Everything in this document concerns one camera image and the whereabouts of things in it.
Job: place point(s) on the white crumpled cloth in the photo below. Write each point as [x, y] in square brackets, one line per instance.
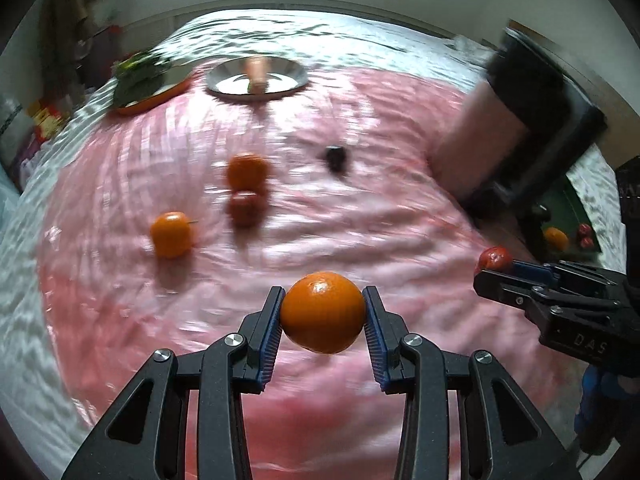
[470, 44]

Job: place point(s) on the dark purple cabinet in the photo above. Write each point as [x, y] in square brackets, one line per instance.
[105, 50]

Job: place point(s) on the yellow packages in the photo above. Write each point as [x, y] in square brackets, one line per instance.
[45, 116]

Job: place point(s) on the person's right hand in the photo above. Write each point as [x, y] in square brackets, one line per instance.
[597, 410]

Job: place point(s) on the dark purple plum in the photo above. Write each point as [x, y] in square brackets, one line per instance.
[335, 156]
[542, 213]

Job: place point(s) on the orange-rimmed plate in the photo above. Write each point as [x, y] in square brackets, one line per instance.
[165, 88]

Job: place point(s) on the leafy green vegetable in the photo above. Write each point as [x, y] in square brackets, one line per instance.
[137, 77]

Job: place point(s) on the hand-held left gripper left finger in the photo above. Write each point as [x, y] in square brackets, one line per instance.
[270, 345]

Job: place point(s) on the red plum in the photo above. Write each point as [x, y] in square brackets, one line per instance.
[586, 243]
[584, 230]
[495, 257]
[246, 208]

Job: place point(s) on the carrot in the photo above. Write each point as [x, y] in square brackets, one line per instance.
[256, 72]

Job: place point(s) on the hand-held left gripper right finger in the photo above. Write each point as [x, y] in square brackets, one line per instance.
[375, 345]

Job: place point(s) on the orange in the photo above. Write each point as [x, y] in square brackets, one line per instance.
[171, 234]
[322, 319]
[246, 172]
[556, 239]

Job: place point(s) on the striped white plate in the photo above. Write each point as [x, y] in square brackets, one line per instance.
[285, 75]

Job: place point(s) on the green tray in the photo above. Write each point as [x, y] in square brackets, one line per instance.
[575, 200]

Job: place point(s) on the pink plastic sheet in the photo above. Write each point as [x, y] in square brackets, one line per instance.
[350, 200]

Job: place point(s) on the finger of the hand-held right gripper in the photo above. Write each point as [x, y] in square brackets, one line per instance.
[537, 271]
[500, 285]

